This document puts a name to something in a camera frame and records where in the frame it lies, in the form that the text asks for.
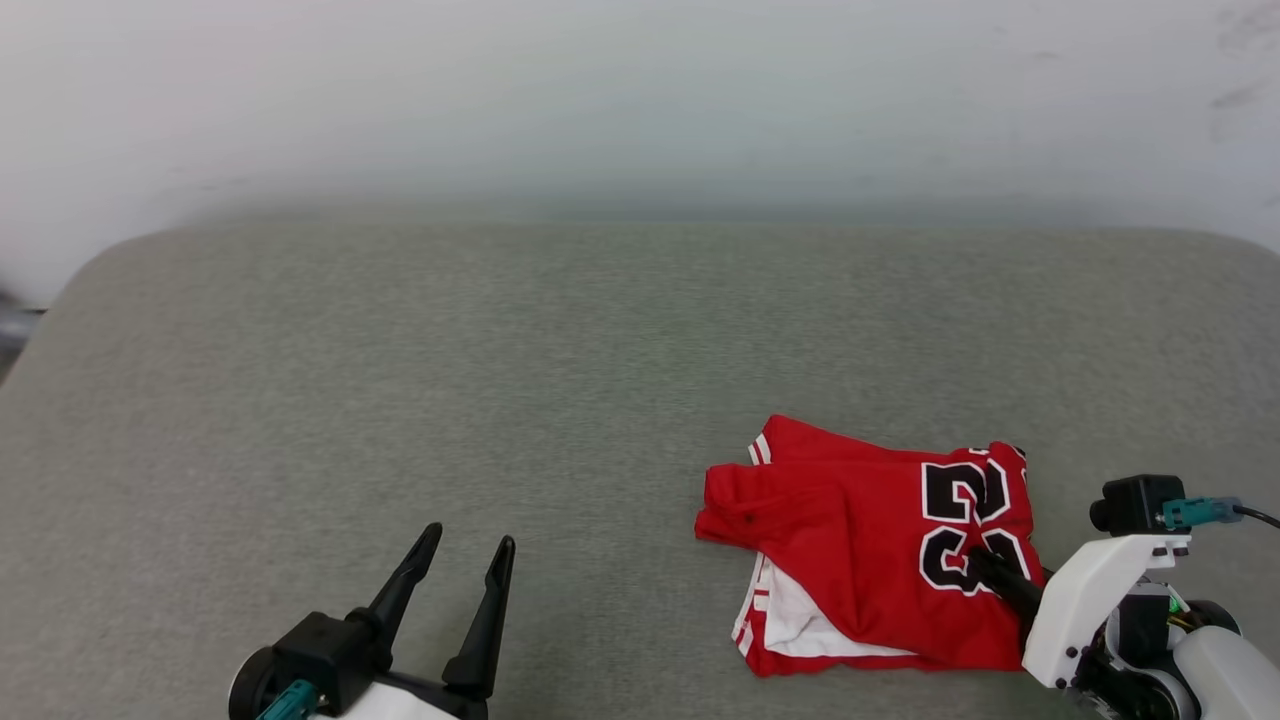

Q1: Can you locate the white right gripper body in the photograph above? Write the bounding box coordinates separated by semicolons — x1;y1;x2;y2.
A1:
1019;533;1193;693

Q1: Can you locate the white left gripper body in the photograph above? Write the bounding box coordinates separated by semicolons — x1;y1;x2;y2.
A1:
315;668;492;720

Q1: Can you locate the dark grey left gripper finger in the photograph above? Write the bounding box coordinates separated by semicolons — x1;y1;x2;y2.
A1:
344;522;444;673
441;536;518;703

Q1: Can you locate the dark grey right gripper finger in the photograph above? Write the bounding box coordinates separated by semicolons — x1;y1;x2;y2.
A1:
966;547;1047;629

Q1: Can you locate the red and white basketball jersey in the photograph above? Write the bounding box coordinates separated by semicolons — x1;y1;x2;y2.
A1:
694;414;1049;679

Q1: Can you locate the teal left cable connector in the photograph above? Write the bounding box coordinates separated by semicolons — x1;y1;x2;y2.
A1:
254;679;322;720

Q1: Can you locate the teal cable connector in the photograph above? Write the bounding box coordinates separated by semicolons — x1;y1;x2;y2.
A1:
254;679;322;720
1161;496;1245;532

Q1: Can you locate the teal right cable connector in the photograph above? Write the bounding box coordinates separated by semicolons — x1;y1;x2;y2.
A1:
1161;496;1245;532

